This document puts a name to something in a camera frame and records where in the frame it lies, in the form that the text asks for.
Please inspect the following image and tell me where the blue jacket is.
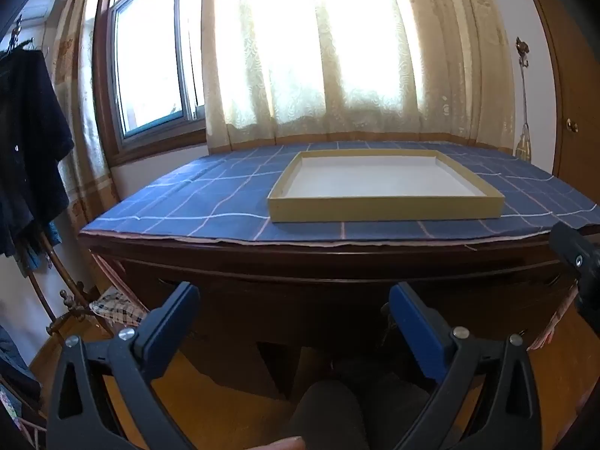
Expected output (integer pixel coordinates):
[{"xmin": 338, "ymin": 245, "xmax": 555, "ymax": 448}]
[{"xmin": 0, "ymin": 323, "xmax": 43, "ymax": 413}]

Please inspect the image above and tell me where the window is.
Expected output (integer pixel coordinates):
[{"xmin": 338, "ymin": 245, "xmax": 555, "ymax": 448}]
[{"xmin": 91, "ymin": 0, "xmax": 209, "ymax": 167}]

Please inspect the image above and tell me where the person's trousered leg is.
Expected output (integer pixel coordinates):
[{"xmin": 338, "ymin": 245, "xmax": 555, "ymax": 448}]
[{"xmin": 287, "ymin": 379, "xmax": 364, "ymax": 450}]

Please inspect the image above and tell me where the person's left hand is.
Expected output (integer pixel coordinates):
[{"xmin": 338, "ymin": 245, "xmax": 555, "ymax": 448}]
[{"xmin": 262, "ymin": 436, "xmax": 308, "ymax": 450}]

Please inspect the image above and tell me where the dark wooden desk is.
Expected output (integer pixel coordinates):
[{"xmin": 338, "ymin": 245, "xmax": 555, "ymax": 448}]
[{"xmin": 77, "ymin": 225, "xmax": 600, "ymax": 399}]

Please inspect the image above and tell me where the shallow cardboard tray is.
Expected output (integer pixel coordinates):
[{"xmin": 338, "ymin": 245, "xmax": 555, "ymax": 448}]
[{"xmin": 267, "ymin": 149, "xmax": 506, "ymax": 223}]

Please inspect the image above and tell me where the wooden coat rack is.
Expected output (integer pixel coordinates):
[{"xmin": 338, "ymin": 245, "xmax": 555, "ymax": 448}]
[{"xmin": 0, "ymin": 14, "xmax": 118, "ymax": 338}]

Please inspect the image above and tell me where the blue checked tablecloth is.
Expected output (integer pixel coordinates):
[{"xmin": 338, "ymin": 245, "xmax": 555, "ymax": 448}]
[{"xmin": 79, "ymin": 139, "xmax": 600, "ymax": 249}]

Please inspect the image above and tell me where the dark coat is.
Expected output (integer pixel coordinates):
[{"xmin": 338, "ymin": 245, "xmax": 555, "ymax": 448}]
[{"xmin": 0, "ymin": 49, "xmax": 76, "ymax": 258}]

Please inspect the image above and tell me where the cream lace curtain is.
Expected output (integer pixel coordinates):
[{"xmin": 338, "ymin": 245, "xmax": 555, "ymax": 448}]
[{"xmin": 201, "ymin": 0, "xmax": 530, "ymax": 155}]

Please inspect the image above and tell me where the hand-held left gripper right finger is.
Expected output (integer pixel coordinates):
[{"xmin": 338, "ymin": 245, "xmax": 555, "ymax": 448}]
[{"xmin": 388, "ymin": 282, "xmax": 545, "ymax": 450}]

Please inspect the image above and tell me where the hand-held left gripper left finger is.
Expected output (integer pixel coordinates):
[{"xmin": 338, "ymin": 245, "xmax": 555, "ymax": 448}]
[{"xmin": 47, "ymin": 281, "xmax": 201, "ymax": 450}]

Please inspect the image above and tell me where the rattan chair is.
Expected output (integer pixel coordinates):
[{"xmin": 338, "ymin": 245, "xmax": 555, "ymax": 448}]
[{"xmin": 0, "ymin": 379, "xmax": 48, "ymax": 450}]

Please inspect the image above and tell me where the teal garment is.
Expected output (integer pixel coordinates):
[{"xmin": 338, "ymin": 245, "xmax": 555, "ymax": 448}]
[{"xmin": 14, "ymin": 225, "xmax": 64, "ymax": 273}]

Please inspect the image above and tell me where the beige patterned curtain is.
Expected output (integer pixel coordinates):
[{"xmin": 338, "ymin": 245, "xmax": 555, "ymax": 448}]
[{"xmin": 47, "ymin": 0, "xmax": 118, "ymax": 287}]

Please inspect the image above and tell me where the curtain tassel cord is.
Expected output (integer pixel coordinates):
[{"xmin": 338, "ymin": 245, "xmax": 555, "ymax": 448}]
[{"xmin": 513, "ymin": 66, "xmax": 533, "ymax": 160}]

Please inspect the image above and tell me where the checked cloth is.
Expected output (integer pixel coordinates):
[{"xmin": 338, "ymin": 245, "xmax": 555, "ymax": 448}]
[{"xmin": 91, "ymin": 291, "xmax": 151, "ymax": 326}]

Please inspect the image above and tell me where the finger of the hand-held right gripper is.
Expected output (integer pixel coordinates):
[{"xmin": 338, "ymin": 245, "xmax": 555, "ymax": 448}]
[
  {"xmin": 576, "ymin": 286, "xmax": 600, "ymax": 333},
  {"xmin": 549, "ymin": 222, "xmax": 600, "ymax": 288}
]

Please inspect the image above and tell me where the brass curtain tieback hook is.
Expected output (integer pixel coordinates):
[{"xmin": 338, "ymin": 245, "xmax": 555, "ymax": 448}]
[{"xmin": 514, "ymin": 36, "xmax": 531, "ymax": 69}]

